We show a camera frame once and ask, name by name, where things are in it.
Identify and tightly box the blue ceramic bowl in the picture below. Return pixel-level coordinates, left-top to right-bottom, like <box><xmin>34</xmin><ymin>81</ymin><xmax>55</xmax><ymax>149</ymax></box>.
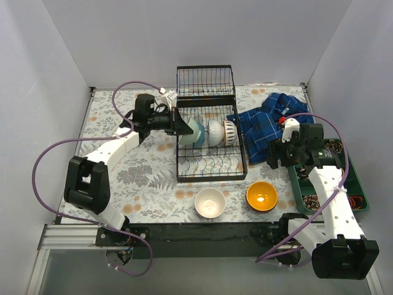
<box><xmin>178</xmin><ymin>118</ymin><xmax>205</xmax><ymax>149</ymax></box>

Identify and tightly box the plain white bowl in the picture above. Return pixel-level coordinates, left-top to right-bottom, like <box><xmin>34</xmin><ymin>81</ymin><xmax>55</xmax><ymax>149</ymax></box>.
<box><xmin>208</xmin><ymin>119</ymin><xmax>224</xmax><ymax>147</ymax></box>

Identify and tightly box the white bowl with blue leaves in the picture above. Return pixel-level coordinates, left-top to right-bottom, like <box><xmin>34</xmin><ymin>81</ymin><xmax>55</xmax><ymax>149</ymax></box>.
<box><xmin>223</xmin><ymin>120</ymin><xmax>237</xmax><ymax>146</ymax></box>

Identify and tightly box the white ceramic bowl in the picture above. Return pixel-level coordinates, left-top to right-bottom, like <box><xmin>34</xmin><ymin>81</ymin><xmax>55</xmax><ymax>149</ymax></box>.
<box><xmin>194</xmin><ymin>188</ymin><xmax>226</xmax><ymax>219</ymax></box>

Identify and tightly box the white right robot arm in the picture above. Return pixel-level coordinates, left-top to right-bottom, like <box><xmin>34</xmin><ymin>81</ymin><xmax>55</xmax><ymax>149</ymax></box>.
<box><xmin>267</xmin><ymin>118</ymin><xmax>379</xmax><ymax>280</ymax></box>

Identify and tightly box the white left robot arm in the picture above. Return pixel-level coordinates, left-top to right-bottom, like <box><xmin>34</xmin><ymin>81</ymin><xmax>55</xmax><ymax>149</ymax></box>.
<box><xmin>64</xmin><ymin>90</ymin><xmax>193</xmax><ymax>246</ymax></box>

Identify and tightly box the blue plaid shirt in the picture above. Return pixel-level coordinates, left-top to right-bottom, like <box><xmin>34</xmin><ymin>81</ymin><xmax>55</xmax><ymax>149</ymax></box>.
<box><xmin>227</xmin><ymin>93</ymin><xmax>308</xmax><ymax>165</ymax></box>

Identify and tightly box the green compartment tray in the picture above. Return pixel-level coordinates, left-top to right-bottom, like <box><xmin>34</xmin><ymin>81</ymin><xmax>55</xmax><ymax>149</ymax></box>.
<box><xmin>288</xmin><ymin>139</ymin><xmax>368</xmax><ymax>215</ymax></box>

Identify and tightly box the orange ceramic bowl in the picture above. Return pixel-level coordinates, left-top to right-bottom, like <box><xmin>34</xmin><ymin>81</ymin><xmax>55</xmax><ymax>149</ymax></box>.
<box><xmin>245</xmin><ymin>181</ymin><xmax>278</xmax><ymax>213</ymax></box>

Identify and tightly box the floral table mat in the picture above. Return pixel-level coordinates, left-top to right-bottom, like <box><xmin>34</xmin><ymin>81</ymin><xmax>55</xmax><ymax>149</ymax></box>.
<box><xmin>82</xmin><ymin>85</ymin><xmax>306</xmax><ymax>223</ymax></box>

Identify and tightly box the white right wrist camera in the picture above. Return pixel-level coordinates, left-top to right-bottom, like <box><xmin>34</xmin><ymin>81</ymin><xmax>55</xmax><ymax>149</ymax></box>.
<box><xmin>279</xmin><ymin>117</ymin><xmax>300</xmax><ymax>143</ymax></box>

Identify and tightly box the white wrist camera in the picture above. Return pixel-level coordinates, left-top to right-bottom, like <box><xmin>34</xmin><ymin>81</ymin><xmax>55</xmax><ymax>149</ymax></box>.
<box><xmin>279</xmin><ymin>117</ymin><xmax>300</xmax><ymax>143</ymax></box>
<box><xmin>158</xmin><ymin>87</ymin><xmax>177</xmax><ymax>110</ymax></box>

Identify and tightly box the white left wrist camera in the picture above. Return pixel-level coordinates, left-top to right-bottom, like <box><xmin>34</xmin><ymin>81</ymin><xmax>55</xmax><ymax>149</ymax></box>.
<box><xmin>158</xmin><ymin>87</ymin><xmax>177</xmax><ymax>110</ymax></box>

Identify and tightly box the black wire dish rack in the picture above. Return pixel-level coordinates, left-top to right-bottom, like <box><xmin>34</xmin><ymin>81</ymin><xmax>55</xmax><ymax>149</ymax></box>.
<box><xmin>176</xmin><ymin>65</ymin><xmax>247</xmax><ymax>183</ymax></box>

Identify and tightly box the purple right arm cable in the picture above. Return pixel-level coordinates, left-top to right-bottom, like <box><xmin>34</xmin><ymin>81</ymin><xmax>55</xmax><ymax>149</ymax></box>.
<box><xmin>254</xmin><ymin>112</ymin><xmax>351</xmax><ymax>268</ymax></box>

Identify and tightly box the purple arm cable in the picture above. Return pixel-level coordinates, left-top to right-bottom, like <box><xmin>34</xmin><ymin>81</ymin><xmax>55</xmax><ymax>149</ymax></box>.
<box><xmin>254</xmin><ymin>112</ymin><xmax>351</xmax><ymax>268</ymax></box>
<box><xmin>31</xmin><ymin>80</ymin><xmax>168</xmax><ymax>277</ymax></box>

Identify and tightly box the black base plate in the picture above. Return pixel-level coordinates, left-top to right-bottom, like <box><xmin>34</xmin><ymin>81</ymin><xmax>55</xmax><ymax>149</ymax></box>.
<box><xmin>94</xmin><ymin>221</ymin><xmax>316</xmax><ymax>261</ymax></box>

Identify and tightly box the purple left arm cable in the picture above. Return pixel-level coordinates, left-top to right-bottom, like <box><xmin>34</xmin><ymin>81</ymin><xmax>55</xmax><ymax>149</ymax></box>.
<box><xmin>31</xmin><ymin>80</ymin><xmax>168</xmax><ymax>277</ymax></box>

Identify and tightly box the aluminium frame rail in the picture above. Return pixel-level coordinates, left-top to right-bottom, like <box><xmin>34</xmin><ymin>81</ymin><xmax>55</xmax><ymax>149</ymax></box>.
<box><xmin>38</xmin><ymin>224</ymin><xmax>103</xmax><ymax>250</ymax></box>

